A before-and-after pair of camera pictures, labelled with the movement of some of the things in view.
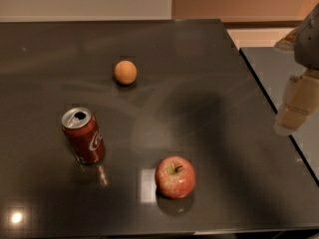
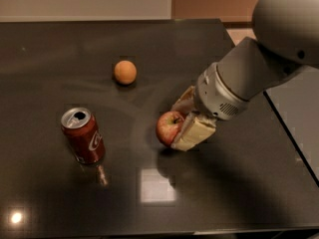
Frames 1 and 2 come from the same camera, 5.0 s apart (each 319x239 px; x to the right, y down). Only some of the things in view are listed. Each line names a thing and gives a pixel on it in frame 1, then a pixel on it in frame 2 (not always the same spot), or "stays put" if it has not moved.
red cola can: x=82 y=129 stays put
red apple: x=175 y=177 -> x=167 y=125
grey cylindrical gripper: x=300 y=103 -> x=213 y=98
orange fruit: x=125 y=72 stays put
